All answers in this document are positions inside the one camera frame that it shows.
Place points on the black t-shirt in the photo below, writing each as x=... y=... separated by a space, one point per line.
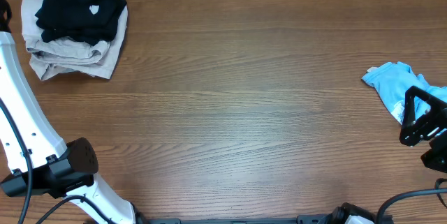
x=88 y=21

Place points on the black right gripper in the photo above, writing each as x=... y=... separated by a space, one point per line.
x=429 y=123

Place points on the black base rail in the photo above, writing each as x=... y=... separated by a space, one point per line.
x=301 y=219

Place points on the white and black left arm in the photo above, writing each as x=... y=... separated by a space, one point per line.
x=39 y=160

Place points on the folded beige garment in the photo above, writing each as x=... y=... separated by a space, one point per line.
x=65 y=55

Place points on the light blue t-shirt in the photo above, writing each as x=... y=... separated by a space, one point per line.
x=392 y=80

